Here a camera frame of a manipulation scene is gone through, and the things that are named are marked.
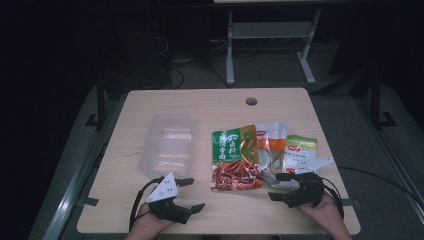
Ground black metal stand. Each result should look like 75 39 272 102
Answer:
366 66 398 130
84 74 108 131

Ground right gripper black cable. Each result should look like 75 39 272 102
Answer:
321 165 424 220

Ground white and orange food packet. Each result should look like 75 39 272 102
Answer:
255 121 301 192

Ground black floor cables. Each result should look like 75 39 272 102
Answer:
156 36 231 90

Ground person's left hand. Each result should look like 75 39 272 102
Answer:
124 202 176 240

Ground white and green food packet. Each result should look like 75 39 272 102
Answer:
283 134 319 175

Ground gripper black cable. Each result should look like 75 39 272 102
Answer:
128 176 165 233
321 165 424 220

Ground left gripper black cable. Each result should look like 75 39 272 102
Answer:
128 176 165 233

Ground green and red food packet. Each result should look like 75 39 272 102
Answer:
210 123 264 193

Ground clear plastic container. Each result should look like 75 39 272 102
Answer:
138 112 196 179

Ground silver metal rail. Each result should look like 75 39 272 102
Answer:
354 99 424 214
41 96 126 240

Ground person's right hand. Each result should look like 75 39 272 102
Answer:
296 192 353 240

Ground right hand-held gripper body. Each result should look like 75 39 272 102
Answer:
283 156 335 208

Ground white metal desk frame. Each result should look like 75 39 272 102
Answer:
225 9 323 86

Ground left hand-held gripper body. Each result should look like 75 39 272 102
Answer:
145 171 194 225

